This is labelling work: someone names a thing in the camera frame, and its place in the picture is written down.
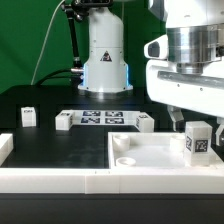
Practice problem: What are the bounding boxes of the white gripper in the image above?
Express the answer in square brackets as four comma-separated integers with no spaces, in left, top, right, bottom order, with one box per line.
[144,35,224,146]

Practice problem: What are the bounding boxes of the white square table top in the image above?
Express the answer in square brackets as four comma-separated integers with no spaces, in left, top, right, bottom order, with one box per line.
[108,132,224,169]

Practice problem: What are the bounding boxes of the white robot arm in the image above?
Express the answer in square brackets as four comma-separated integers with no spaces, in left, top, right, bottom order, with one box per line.
[75,0,224,145]

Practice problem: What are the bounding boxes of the white U-shaped obstacle fence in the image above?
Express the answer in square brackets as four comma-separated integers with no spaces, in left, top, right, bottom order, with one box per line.
[0,134,224,194]

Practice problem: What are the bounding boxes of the fiducial marker sheet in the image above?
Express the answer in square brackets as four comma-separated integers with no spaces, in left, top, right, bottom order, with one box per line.
[73,110,138,126]

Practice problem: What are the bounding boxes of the black cable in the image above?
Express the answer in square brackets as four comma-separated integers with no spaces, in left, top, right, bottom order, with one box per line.
[34,68,83,87]

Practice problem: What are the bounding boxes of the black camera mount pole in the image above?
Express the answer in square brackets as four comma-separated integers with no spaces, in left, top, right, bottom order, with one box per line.
[61,0,113,69]

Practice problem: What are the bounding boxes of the grey cable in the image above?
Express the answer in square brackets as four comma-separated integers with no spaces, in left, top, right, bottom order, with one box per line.
[30,0,68,86]

